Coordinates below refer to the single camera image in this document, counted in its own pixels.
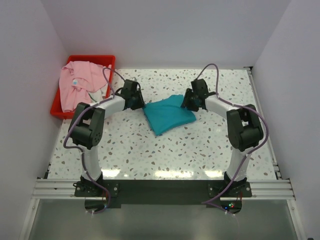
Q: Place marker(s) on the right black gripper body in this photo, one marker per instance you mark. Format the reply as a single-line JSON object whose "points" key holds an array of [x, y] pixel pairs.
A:
{"points": [[195, 108]]}

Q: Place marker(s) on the aluminium frame rail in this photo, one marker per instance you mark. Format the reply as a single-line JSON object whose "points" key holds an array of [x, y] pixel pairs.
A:
{"points": [[54, 189]]}

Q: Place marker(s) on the red plastic bin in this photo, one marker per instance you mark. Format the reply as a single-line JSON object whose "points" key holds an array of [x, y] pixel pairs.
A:
{"points": [[104, 60]]}

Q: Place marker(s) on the white t shirt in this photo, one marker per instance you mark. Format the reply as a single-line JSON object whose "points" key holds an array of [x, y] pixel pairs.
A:
{"points": [[98, 95]]}

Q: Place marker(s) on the teal t shirt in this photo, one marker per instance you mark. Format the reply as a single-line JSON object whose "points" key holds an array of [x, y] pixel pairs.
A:
{"points": [[166, 114]]}

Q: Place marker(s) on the pink t shirt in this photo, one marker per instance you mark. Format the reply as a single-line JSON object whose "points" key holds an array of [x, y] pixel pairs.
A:
{"points": [[77, 78]]}

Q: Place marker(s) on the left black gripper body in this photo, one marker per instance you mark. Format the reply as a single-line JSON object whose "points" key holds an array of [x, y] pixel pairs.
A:
{"points": [[133, 97]]}

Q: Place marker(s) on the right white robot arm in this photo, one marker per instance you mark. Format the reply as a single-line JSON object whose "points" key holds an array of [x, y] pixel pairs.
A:
{"points": [[244, 128]]}

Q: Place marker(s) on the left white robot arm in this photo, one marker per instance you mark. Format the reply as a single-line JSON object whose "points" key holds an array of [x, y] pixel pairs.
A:
{"points": [[86, 128]]}

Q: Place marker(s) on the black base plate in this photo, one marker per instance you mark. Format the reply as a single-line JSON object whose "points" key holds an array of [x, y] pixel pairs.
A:
{"points": [[150, 192]]}

